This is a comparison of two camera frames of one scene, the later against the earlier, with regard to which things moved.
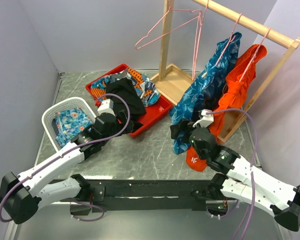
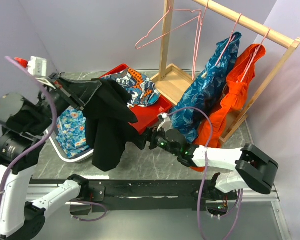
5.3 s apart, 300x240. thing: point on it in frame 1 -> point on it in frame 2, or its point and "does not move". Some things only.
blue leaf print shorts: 204,93 does not move
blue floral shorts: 70,123 does not move
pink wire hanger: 199,30 does not move
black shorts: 125,86 -> 109,113
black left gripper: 123,117 -> 77,93
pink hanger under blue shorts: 229,40 does not move
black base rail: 146,195 does not move
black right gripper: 184,125 -> 152,135
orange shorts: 240,78 does not move
